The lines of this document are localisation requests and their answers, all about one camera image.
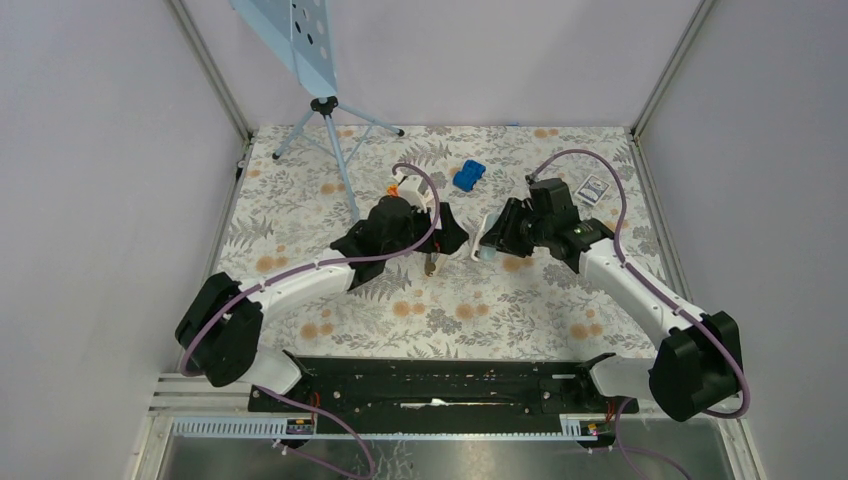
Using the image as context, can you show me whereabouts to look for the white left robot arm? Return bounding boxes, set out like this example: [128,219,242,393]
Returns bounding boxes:
[175,196,469,411]

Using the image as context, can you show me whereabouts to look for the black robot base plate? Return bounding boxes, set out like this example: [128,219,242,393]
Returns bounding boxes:
[287,357,623,436]

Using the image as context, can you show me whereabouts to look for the silver stapler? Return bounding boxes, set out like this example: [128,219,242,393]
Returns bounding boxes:
[424,252,448,277]

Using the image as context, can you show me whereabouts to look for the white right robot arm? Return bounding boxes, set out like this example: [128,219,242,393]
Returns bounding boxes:
[475,178,746,422]

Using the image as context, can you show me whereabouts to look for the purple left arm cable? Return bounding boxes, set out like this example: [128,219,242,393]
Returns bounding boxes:
[180,162,443,480]

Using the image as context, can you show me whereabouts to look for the floral tablecloth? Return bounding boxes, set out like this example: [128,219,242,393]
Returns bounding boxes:
[218,126,665,360]

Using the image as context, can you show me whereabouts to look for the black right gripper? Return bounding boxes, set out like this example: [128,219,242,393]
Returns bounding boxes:
[479,198,552,259]

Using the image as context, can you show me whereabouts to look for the blue music stand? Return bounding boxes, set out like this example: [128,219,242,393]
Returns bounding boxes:
[230,0,405,222]

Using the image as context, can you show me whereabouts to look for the blue toy car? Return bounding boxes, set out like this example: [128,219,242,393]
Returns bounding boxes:
[452,159,486,193]

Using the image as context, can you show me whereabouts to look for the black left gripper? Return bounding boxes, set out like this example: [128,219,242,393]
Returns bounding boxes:
[383,201,468,259]

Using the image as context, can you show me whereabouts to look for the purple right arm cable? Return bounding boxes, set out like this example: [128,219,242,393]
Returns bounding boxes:
[526,148,754,480]

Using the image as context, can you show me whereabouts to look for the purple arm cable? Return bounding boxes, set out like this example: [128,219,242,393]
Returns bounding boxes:
[180,162,443,480]
[526,148,754,480]

